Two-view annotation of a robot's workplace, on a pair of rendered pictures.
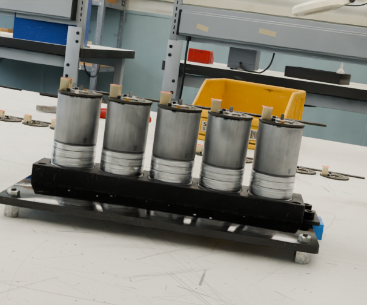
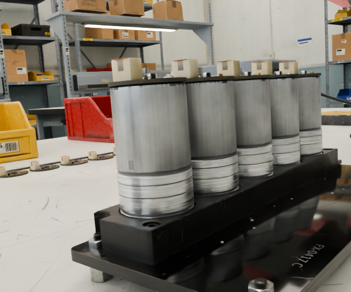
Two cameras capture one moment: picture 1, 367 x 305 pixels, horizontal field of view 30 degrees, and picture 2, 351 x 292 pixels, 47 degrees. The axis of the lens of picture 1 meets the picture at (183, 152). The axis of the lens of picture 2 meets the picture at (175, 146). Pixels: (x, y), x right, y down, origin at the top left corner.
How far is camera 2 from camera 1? 0.33 m
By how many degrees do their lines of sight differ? 53
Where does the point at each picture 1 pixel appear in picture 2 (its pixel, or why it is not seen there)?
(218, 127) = (288, 90)
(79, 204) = (317, 244)
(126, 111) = (230, 91)
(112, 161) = (226, 173)
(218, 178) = (296, 149)
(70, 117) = (177, 121)
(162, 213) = (338, 205)
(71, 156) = (187, 189)
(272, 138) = (314, 91)
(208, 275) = not seen: outside the picture
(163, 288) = not seen: outside the picture
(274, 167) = (319, 120)
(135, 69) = not seen: outside the picture
